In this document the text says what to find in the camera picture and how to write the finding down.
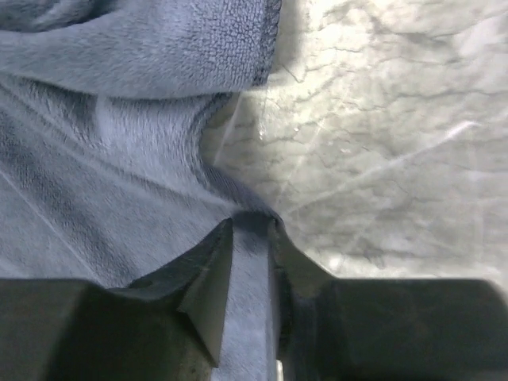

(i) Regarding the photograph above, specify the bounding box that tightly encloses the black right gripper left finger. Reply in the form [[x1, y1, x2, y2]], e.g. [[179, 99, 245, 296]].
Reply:
[[1, 219, 233, 380]]

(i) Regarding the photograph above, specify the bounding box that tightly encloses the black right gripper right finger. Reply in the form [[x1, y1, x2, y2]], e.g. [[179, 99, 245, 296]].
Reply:
[[268, 221, 507, 380]]

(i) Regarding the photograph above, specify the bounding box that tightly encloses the blue grey cloth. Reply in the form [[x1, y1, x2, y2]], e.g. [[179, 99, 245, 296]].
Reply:
[[1, 1, 281, 380]]

